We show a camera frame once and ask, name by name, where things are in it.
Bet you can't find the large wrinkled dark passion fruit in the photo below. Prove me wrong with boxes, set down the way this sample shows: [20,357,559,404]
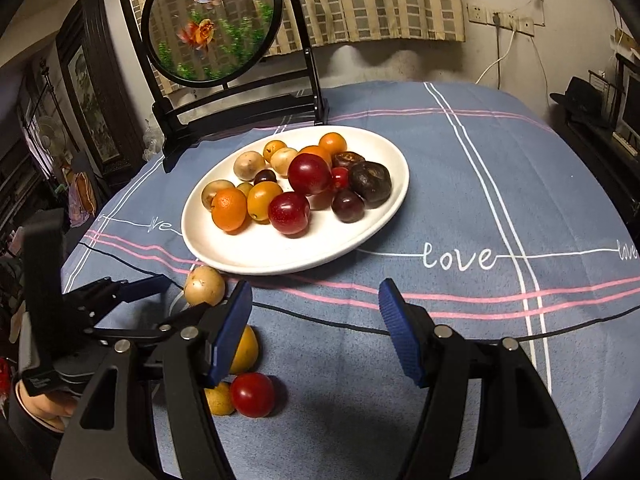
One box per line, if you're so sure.
[348,161,392,207]

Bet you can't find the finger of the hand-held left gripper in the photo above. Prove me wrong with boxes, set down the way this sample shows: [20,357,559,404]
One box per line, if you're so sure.
[92,305,221,347]
[65,274,172,311]

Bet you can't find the large brown round fruit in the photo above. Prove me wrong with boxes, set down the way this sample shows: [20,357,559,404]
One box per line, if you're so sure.
[201,180,236,211]

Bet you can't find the black hat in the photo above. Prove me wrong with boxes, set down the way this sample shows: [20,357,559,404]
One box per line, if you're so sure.
[549,76,613,128]

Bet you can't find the white power cable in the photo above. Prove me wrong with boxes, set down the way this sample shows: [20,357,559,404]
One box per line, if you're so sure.
[474,25,516,88]

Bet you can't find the orange mandarin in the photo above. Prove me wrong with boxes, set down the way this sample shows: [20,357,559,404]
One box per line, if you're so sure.
[210,187,249,232]
[319,132,348,157]

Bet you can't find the black computer desk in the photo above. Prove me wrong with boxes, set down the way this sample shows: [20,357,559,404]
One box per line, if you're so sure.
[550,100,640,221]

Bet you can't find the small wrinkled dark passion fruit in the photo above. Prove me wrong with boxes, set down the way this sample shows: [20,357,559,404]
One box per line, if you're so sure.
[332,151,367,170]

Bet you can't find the electric fan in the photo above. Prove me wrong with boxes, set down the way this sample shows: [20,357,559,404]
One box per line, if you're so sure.
[35,115,68,153]

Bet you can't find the white oval plate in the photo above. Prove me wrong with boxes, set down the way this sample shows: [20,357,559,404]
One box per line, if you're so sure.
[181,126,411,276]

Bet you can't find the beige checked curtain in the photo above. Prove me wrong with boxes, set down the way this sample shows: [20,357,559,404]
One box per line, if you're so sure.
[125,0,466,93]

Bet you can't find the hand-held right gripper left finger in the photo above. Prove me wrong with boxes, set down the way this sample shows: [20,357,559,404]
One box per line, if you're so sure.
[50,280,253,480]

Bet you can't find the yellow-green plum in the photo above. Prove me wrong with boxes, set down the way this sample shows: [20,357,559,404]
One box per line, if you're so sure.
[227,325,260,376]

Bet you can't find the clear plastic bags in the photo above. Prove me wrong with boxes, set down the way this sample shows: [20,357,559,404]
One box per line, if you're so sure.
[141,120,166,161]

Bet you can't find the white wall socket row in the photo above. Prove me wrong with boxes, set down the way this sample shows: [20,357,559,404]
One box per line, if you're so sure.
[466,2,536,37]

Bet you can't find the blue striped tablecloth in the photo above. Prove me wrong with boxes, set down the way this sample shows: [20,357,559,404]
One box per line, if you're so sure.
[60,81,640,480]

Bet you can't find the small tan round fruit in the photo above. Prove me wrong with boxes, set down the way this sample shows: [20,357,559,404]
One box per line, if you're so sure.
[270,147,300,177]

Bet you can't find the dark framed landscape painting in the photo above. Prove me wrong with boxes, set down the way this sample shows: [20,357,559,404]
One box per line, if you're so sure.
[55,0,146,176]

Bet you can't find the round goldfish table screen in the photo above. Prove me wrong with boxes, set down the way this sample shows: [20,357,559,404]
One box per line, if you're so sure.
[118,0,331,173]

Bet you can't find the orange and purple cloth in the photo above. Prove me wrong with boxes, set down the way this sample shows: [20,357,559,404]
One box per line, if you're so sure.
[65,167,98,228]

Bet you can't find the computer monitor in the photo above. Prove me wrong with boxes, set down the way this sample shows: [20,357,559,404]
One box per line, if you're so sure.
[612,52,640,148]

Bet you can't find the person's left forearm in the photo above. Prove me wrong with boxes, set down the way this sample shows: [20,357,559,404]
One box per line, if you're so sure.
[0,400,68,480]

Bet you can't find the person's left hand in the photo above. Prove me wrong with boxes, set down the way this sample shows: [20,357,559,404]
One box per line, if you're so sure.
[12,382,76,431]

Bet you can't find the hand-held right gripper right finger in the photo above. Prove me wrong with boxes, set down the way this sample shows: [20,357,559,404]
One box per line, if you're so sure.
[378,278,583,480]

